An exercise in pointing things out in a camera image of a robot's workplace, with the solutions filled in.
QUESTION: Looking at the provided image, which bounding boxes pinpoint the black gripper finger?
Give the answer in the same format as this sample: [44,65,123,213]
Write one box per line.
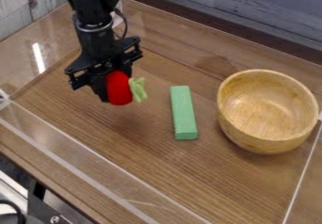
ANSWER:
[120,64,132,77]
[91,75,109,103]

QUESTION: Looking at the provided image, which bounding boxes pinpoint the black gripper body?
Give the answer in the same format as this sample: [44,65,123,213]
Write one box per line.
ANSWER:
[64,36,141,89]

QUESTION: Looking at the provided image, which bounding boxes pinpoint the red plush strawberry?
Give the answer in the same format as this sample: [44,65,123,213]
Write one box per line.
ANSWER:
[104,71,147,105]

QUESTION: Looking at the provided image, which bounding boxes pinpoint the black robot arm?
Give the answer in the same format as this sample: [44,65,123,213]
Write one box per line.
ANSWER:
[64,0,141,105]

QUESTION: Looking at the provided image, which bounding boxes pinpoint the green rectangular block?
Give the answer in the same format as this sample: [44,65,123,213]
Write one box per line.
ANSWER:
[169,86,199,140]

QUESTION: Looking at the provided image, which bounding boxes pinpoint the wooden bowl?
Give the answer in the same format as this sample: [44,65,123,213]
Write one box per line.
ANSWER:
[216,69,319,155]

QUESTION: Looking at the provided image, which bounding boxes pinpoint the clear acrylic corner bracket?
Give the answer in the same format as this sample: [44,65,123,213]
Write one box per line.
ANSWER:
[111,0,123,28]

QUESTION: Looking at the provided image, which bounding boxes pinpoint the black table leg bracket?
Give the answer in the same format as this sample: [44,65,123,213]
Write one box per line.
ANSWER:
[26,180,76,224]

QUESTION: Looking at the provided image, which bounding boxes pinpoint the black cable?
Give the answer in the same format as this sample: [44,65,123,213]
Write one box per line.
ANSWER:
[0,199,28,224]

